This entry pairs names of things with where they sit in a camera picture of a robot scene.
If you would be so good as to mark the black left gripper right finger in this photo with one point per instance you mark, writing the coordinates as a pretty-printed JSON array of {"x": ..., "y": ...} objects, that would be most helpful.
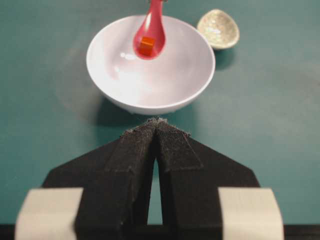
[{"x": 190, "y": 174}]

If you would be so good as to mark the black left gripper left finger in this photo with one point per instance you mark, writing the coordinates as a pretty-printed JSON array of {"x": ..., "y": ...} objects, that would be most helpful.
[{"x": 116, "y": 179}]

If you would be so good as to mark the small red block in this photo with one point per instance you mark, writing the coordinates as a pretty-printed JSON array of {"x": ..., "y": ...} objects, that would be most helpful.
[{"x": 146, "y": 46}]

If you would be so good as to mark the pink plastic spoon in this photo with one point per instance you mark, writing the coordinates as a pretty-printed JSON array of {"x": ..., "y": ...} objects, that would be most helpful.
[{"x": 152, "y": 26}]

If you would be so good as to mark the white round bowl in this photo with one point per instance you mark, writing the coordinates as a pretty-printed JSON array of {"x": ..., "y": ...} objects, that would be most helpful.
[{"x": 165, "y": 84}]

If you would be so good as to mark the speckled ceramic spoon rest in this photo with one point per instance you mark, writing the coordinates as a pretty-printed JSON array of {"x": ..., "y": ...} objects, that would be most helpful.
[{"x": 219, "y": 28}]

